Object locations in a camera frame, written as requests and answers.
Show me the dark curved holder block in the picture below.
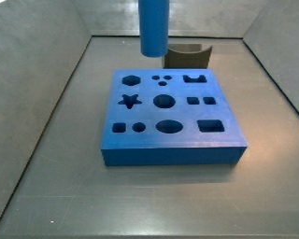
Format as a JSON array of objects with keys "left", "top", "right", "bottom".
[{"left": 161, "top": 44, "right": 213, "bottom": 69}]

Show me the blue round cylinder peg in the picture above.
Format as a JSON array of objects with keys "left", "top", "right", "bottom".
[{"left": 139, "top": 0, "right": 169, "bottom": 58}]

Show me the blue shape sorting block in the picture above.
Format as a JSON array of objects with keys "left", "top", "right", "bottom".
[{"left": 101, "top": 69, "right": 247, "bottom": 166}]

